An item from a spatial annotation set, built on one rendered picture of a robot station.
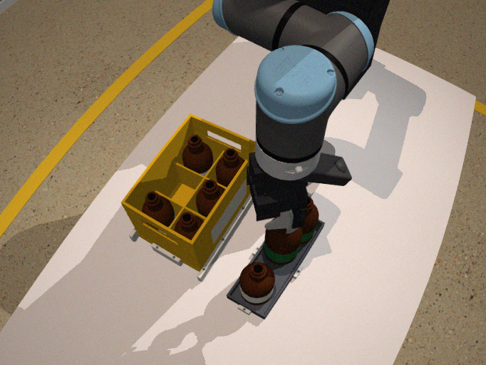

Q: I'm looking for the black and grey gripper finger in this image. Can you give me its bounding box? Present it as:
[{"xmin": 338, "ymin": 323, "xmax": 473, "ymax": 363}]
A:
[{"xmin": 264, "ymin": 203, "xmax": 306, "ymax": 234}]

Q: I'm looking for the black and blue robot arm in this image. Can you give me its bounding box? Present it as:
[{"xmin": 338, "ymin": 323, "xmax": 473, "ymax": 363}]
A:
[{"xmin": 212, "ymin": 0, "xmax": 374, "ymax": 186}]

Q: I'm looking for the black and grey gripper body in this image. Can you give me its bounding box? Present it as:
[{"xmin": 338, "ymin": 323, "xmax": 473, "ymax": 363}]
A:
[{"xmin": 247, "ymin": 152, "xmax": 308, "ymax": 221}]

